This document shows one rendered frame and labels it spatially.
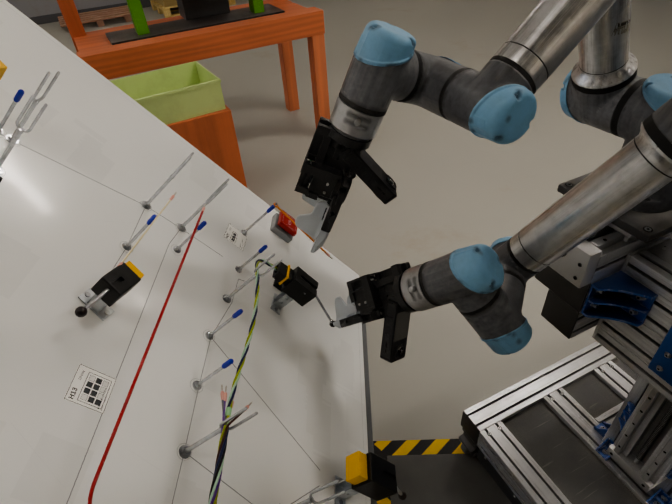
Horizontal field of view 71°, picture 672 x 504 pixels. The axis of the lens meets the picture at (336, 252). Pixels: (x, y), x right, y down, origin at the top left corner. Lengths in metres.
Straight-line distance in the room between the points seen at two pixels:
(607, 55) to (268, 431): 0.90
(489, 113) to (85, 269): 0.59
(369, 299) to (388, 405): 1.26
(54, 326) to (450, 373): 1.75
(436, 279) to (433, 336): 1.56
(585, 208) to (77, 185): 0.77
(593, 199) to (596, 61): 0.38
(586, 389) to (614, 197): 1.31
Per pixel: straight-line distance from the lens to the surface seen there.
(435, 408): 2.07
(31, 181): 0.82
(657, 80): 1.11
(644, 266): 1.15
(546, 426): 1.87
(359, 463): 0.80
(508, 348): 0.81
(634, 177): 0.76
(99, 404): 0.67
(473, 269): 0.71
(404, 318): 0.84
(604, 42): 1.05
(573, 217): 0.79
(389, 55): 0.68
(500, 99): 0.64
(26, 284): 0.71
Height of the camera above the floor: 1.74
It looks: 39 degrees down
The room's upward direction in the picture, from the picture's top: 5 degrees counter-clockwise
